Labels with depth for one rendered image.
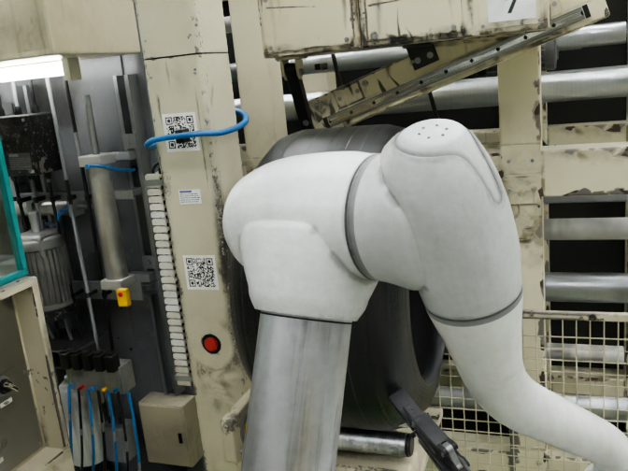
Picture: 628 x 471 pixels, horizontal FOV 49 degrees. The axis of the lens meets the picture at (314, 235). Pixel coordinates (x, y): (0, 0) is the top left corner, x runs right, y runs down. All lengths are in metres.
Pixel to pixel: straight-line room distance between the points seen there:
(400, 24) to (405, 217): 0.90
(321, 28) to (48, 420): 1.00
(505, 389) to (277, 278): 0.26
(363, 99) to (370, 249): 1.02
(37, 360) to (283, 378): 0.86
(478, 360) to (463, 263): 0.13
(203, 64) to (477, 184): 0.84
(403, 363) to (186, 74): 0.68
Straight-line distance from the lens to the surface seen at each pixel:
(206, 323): 1.47
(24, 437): 1.53
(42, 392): 1.52
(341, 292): 0.69
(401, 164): 0.61
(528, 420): 0.81
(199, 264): 1.43
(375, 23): 1.50
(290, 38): 1.55
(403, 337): 1.15
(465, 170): 0.61
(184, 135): 1.35
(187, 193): 1.40
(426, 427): 1.11
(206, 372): 1.52
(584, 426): 0.88
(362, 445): 1.36
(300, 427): 0.71
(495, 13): 1.45
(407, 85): 1.61
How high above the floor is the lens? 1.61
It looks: 14 degrees down
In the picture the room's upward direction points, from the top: 6 degrees counter-clockwise
